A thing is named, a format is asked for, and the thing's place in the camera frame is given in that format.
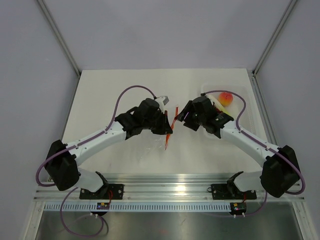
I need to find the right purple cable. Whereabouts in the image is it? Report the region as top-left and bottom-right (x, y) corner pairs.
(199, 89), (306, 218)

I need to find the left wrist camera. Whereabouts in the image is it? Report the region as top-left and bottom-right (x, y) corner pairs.
(155, 96), (170, 106)

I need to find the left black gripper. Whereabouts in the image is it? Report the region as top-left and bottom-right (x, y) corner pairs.
(142, 110), (173, 136)

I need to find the purple cable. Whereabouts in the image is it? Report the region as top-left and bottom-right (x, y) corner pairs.
(199, 89), (306, 218)
(34, 85), (111, 237)

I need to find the white slotted cable duct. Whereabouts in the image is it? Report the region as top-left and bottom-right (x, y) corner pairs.
(44, 202), (231, 213)

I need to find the aluminium mounting rail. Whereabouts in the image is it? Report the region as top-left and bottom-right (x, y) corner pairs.
(33, 173), (305, 202)

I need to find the peach fruit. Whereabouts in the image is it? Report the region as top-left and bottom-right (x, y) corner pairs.
(218, 92), (234, 107)

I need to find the left aluminium frame post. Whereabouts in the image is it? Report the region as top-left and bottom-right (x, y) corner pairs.
(35, 0), (82, 79)

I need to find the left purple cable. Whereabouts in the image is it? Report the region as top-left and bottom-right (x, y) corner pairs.
(34, 85), (111, 237)

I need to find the clear zip top bag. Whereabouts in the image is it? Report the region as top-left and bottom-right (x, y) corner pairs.
(133, 130), (171, 164)

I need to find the aluminium frame post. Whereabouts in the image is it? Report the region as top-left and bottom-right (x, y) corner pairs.
(35, 0), (82, 79)
(252, 0), (300, 78)

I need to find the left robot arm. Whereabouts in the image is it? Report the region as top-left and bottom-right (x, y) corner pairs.
(44, 96), (173, 199)

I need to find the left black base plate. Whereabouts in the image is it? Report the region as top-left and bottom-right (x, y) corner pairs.
(79, 183), (124, 200)

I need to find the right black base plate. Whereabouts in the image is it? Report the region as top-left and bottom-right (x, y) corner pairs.
(207, 183), (257, 200)

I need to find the white plastic basket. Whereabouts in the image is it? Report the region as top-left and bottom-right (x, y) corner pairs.
(200, 82), (257, 134)

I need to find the right aluminium frame post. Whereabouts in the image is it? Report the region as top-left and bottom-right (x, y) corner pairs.
(252, 0), (300, 78)

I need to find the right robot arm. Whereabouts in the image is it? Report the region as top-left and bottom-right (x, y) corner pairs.
(176, 95), (302, 198)

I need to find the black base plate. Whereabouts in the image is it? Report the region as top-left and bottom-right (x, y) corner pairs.
(207, 183), (257, 200)
(79, 183), (124, 200)

